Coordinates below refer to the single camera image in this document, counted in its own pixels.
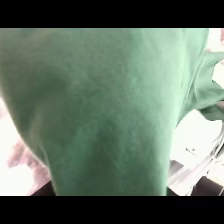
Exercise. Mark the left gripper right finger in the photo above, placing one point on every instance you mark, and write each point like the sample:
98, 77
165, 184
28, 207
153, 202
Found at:
170, 193

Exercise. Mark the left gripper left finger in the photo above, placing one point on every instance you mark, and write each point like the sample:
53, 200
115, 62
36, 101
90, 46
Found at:
46, 190

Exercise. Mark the green T-shirt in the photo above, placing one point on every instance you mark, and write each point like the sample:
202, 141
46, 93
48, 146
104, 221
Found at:
106, 100

